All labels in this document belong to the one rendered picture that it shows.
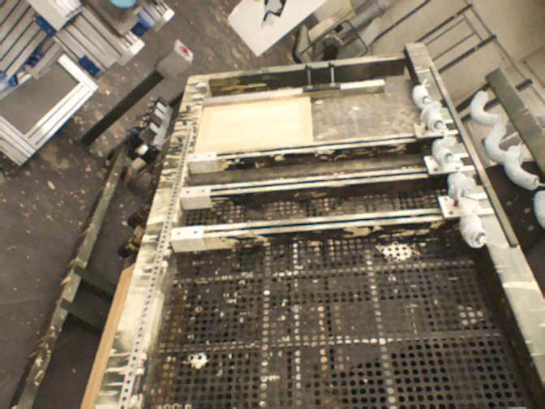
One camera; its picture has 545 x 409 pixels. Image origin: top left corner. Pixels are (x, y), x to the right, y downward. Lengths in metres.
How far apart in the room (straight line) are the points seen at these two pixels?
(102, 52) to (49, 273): 1.11
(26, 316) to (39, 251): 0.35
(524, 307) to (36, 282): 2.09
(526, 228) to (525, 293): 0.77
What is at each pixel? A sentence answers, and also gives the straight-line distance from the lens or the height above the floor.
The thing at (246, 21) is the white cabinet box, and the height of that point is 0.19.
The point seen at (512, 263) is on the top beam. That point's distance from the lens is 1.67.
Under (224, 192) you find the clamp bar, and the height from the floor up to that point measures 1.08.
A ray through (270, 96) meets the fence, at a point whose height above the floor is 1.20.
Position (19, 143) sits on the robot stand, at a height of 0.23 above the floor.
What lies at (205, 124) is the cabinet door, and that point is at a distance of 2.49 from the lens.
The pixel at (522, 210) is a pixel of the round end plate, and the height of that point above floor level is 1.96.
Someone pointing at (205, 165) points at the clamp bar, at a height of 0.97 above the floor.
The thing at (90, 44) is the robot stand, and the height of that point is 0.87.
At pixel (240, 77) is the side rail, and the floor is 1.06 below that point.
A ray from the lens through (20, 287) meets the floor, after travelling 2.55.
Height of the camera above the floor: 2.09
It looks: 28 degrees down
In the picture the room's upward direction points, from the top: 59 degrees clockwise
